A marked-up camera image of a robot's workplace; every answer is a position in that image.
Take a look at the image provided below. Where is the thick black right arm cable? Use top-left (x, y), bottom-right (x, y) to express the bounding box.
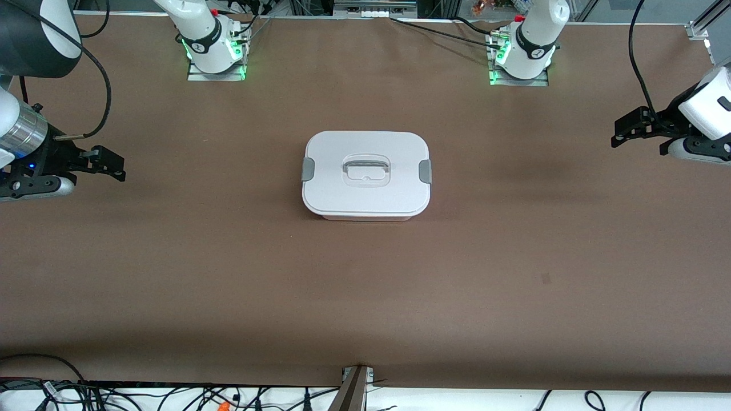
top-left (31, 9), bottom-right (113, 141)

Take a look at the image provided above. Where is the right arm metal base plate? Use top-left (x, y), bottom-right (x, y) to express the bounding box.
top-left (187, 56), bottom-right (248, 82)

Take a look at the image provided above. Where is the grey metal bracket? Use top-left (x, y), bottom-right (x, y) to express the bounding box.
top-left (334, 0), bottom-right (418, 18)

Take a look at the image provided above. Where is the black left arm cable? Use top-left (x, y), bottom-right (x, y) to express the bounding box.
top-left (626, 0), bottom-right (658, 115)

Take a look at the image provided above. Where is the white box lid with handle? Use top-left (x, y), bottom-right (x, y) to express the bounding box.
top-left (301, 130), bottom-right (433, 217)

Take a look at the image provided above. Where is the black arched cable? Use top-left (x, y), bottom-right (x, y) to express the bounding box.
top-left (0, 353), bottom-right (87, 385)

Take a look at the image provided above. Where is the black hanging cable loop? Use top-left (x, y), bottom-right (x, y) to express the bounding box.
top-left (79, 0), bottom-right (111, 39)

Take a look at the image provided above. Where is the aluminium profile post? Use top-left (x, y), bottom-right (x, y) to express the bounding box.
top-left (328, 365), bottom-right (375, 411)

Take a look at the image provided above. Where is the short black cable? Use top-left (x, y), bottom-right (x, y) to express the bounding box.
top-left (450, 16), bottom-right (500, 35)

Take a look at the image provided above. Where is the aluminium frame corner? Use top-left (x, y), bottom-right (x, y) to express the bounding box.
top-left (685, 0), bottom-right (731, 70)

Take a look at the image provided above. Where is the pale plastic box base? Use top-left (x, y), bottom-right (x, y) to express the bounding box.
top-left (310, 209), bottom-right (423, 223)

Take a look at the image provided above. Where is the long black cable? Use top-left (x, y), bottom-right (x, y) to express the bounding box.
top-left (390, 17), bottom-right (504, 47)

